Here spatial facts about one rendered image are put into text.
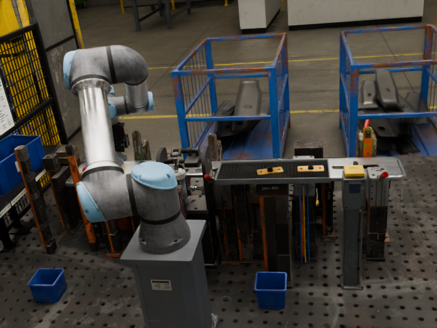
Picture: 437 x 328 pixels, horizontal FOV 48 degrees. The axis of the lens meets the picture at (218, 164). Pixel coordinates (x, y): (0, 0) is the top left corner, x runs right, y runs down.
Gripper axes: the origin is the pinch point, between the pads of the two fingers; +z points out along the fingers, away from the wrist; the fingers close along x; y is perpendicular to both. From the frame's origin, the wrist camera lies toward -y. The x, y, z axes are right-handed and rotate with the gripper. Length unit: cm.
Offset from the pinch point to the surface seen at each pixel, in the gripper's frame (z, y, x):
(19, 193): 0.3, -32.4, -21.8
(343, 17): 82, 155, 776
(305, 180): -14, 80, -41
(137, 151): -0.6, 5.7, 14.7
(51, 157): -5.3, -27.4, -0.6
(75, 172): -5.7, -9.6, -16.1
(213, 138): -6.4, 41.5, 12.7
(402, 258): 32, 116, -19
